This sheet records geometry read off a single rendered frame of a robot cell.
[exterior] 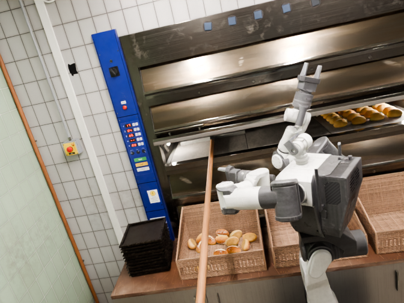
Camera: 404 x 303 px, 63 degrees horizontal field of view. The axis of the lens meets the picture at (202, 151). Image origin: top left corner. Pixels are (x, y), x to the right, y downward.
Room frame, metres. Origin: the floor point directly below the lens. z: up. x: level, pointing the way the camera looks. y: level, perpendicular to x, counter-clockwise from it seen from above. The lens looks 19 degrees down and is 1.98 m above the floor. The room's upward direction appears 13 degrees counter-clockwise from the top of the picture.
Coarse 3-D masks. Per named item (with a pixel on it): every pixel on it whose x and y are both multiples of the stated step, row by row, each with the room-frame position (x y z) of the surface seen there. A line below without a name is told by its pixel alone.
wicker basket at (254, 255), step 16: (192, 208) 2.18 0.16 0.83; (192, 224) 2.16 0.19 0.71; (240, 224) 2.09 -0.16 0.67; (256, 224) 2.06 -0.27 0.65; (240, 240) 2.01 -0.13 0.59; (256, 240) 1.97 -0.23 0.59; (176, 256) 1.78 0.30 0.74; (192, 256) 1.96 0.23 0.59; (208, 256) 1.72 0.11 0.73; (224, 256) 1.70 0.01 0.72; (240, 256) 1.68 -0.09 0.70; (256, 256) 1.67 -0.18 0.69; (192, 272) 1.73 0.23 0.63; (208, 272) 1.72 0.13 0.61; (224, 272) 1.70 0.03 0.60; (240, 272) 1.68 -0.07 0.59
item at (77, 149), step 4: (68, 140) 2.31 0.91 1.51; (72, 140) 2.28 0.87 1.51; (76, 140) 2.27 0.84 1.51; (64, 144) 2.25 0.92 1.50; (68, 144) 2.25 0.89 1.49; (76, 144) 2.25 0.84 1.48; (80, 144) 2.30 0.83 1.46; (64, 148) 2.25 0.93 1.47; (76, 148) 2.24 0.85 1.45; (80, 148) 2.28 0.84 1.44; (68, 152) 2.25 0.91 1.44; (72, 152) 2.25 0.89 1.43; (76, 152) 2.24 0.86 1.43; (80, 152) 2.26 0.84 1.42
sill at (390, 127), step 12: (348, 132) 2.09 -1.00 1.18; (360, 132) 2.05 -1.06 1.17; (372, 132) 2.04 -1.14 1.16; (384, 132) 2.03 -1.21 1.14; (276, 144) 2.17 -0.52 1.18; (216, 156) 2.20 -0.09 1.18; (228, 156) 2.17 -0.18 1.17; (240, 156) 2.16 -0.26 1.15; (168, 168) 2.23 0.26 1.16; (180, 168) 2.22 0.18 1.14
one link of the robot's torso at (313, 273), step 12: (300, 252) 1.34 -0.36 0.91; (324, 252) 1.18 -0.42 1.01; (300, 264) 1.33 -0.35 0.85; (312, 264) 1.19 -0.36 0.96; (324, 264) 1.18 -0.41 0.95; (312, 276) 1.18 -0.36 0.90; (324, 276) 1.19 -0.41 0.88; (312, 288) 1.21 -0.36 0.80; (324, 288) 1.21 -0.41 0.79; (312, 300) 1.22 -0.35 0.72; (324, 300) 1.22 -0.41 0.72; (336, 300) 1.24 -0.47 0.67
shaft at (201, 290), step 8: (208, 168) 1.95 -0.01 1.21; (208, 176) 1.82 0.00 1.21; (208, 184) 1.71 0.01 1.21; (208, 192) 1.61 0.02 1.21; (208, 200) 1.52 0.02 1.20; (208, 208) 1.45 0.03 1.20; (208, 216) 1.37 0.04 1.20; (208, 224) 1.31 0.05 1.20; (208, 232) 1.25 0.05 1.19; (208, 240) 1.20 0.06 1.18; (200, 248) 1.15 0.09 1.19; (200, 256) 1.09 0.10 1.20; (200, 264) 1.04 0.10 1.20; (200, 272) 0.99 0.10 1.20; (200, 280) 0.95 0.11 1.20; (200, 288) 0.91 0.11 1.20; (200, 296) 0.87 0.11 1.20
